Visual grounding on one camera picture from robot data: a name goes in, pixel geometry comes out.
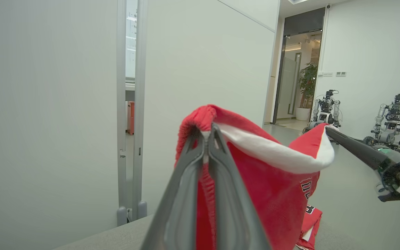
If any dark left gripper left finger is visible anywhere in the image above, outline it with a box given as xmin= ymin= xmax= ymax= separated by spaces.
xmin=140 ymin=126 xmax=206 ymax=250

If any green potted plant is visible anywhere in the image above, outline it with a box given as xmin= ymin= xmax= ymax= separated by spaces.
xmin=295 ymin=62 xmax=319 ymax=122

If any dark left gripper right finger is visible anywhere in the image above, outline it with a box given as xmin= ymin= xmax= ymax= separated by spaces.
xmin=208 ymin=123 xmax=272 ymax=250

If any red cabinet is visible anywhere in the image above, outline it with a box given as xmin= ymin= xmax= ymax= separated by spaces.
xmin=127 ymin=101 xmax=135 ymax=136

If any grey background robot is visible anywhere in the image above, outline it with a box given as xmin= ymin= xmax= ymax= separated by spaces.
xmin=362 ymin=93 xmax=400 ymax=154

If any white humanoid robot near door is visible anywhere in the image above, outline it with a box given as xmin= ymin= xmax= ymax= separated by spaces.
xmin=302 ymin=89 xmax=342 ymax=135

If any red white jersey shirt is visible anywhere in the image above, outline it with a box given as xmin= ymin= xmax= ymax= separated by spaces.
xmin=174 ymin=104 xmax=335 ymax=250

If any glass door dark frame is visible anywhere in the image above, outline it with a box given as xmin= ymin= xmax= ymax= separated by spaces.
xmin=273 ymin=7 xmax=326 ymax=125

